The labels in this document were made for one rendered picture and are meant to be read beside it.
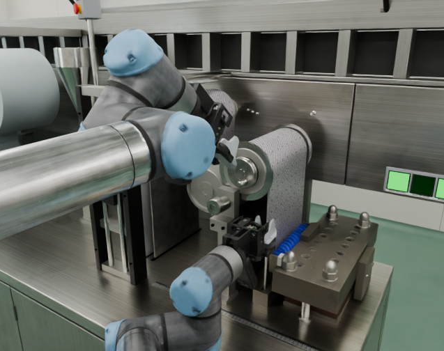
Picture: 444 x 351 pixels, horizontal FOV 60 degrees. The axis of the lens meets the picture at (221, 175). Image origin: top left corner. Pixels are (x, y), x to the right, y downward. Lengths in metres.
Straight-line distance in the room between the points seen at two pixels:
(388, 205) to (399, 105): 2.63
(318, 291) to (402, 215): 2.84
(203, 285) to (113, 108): 0.35
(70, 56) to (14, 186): 1.04
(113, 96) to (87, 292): 0.71
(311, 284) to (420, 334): 1.70
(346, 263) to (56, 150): 0.78
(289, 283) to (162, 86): 0.57
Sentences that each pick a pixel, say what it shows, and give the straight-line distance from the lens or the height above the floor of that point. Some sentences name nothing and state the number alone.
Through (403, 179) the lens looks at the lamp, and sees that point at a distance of 1.15.
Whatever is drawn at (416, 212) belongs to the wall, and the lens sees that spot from 3.69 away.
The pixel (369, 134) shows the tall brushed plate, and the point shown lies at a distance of 1.14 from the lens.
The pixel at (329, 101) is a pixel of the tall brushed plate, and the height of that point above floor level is 1.39.
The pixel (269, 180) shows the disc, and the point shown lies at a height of 1.24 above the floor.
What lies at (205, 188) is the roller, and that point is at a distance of 1.01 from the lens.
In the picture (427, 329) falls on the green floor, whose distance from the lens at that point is 2.63.
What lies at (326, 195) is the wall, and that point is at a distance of 3.83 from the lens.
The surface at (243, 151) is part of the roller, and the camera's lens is 0.91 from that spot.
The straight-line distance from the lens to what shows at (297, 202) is 1.12.
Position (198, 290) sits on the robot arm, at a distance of 0.70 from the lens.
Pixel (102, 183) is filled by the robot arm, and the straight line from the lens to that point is 0.39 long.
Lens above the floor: 1.54
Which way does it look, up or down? 19 degrees down
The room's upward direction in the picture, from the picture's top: straight up
